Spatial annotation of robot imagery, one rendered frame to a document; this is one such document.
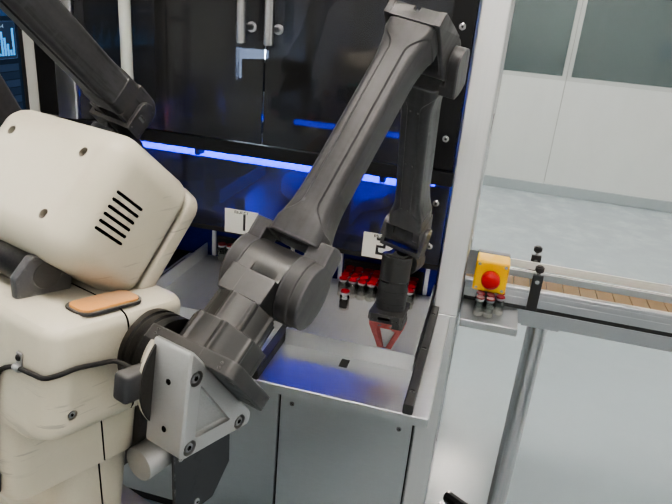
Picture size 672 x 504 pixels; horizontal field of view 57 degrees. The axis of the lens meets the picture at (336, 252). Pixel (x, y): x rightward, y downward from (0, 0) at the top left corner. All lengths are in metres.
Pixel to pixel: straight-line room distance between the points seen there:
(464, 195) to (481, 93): 0.21
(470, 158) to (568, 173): 4.77
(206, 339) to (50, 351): 0.14
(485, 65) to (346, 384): 0.67
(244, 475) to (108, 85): 1.23
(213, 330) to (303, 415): 1.09
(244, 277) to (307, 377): 0.55
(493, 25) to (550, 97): 4.67
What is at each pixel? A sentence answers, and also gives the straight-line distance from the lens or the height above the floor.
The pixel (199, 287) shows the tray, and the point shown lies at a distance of 1.48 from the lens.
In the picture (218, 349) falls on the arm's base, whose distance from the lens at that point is 0.61.
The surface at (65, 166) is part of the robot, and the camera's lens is 0.68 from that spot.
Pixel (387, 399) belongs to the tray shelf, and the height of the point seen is 0.88.
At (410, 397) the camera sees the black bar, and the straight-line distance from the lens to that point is 1.12.
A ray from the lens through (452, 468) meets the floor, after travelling 2.41.
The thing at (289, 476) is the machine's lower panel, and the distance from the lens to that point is 1.83.
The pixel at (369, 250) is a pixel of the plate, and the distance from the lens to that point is 1.42.
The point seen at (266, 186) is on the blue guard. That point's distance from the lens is 1.44.
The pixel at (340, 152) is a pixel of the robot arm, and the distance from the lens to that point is 0.71.
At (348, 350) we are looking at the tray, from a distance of 1.23.
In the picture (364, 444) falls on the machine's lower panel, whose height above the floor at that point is 0.47.
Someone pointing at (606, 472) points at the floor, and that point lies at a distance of 2.62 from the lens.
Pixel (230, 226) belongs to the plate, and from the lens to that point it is 1.51.
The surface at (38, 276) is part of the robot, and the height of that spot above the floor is 1.26.
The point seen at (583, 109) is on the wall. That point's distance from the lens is 5.98.
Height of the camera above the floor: 1.53
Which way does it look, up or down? 22 degrees down
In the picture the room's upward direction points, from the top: 5 degrees clockwise
